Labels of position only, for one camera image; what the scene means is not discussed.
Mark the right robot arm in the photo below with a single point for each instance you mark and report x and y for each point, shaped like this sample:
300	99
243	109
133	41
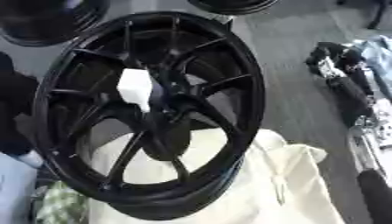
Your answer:
376	192

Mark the black spoked wheel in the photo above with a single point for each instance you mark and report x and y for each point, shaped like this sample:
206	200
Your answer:
232	87

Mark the white pin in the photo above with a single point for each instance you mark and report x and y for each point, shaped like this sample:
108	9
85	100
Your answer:
135	86

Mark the black round wheel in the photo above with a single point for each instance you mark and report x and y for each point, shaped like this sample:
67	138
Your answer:
232	7
46	23

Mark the white cloth cover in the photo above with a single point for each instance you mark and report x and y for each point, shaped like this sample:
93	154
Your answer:
286	186

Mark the green white patterned object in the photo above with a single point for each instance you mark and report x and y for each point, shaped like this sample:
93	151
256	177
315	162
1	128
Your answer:
62	204

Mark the person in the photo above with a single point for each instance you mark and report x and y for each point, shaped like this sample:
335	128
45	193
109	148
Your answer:
14	96

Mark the pale blue fabric bundle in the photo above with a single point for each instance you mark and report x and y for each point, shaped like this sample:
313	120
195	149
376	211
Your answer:
380	55

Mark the black chair leg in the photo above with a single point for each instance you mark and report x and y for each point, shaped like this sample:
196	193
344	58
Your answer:
378	13

